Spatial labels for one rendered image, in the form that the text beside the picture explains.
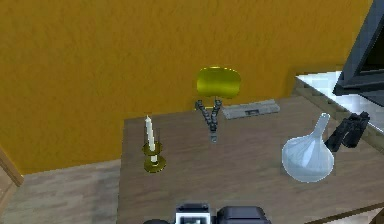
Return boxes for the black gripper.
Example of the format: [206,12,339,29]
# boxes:
[143,218,176,224]

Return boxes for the yellow desk lamp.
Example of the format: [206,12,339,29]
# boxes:
[194,66,242,144]

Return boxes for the gold candle holder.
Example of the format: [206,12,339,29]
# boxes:
[141,141,168,174]

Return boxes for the white candle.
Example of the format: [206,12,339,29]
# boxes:
[144,115,159,164]

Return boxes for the brown wooden table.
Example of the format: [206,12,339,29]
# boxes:
[117,95,384,224]

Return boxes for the grey remote control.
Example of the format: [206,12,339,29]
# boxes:
[221,99,281,120]

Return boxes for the black binoculars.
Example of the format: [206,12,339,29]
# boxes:
[324,111,371,153]

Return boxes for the white topped stand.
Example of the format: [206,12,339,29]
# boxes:
[293,70,384,154]

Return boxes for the black framed television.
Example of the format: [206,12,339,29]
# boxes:
[332,0,384,108]

